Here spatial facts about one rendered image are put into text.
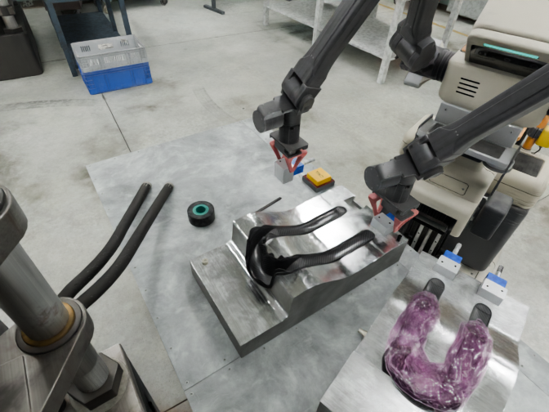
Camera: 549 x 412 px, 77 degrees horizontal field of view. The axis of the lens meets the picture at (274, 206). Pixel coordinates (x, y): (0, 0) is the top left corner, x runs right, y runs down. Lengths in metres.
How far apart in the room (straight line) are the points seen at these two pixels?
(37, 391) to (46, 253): 1.73
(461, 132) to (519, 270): 1.75
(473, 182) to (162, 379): 1.42
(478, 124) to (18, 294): 0.76
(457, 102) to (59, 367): 1.12
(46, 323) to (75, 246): 1.68
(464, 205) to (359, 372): 0.75
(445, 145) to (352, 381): 0.47
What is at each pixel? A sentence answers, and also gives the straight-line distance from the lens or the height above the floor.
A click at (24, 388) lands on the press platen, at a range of 0.64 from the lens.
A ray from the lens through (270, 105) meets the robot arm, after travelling 0.87.
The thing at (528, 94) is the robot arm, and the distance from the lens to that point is 0.70.
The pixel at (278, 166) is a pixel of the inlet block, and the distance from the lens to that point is 1.01.
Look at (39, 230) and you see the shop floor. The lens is 2.48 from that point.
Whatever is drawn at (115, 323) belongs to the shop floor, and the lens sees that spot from 1.89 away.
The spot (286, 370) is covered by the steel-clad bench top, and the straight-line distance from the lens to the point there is 0.82.
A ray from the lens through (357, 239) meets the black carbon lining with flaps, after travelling 0.94.
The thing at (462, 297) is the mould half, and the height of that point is 0.85.
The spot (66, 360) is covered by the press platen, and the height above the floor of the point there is 1.04.
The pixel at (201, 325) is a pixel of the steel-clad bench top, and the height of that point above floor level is 0.80.
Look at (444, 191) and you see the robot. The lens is 1.32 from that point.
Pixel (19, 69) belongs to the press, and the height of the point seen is 0.09.
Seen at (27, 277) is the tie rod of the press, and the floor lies 1.17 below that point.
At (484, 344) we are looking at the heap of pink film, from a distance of 0.83.
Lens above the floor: 1.56
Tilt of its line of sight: 43 degrees down
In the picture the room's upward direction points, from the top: 3 degrees clockwise
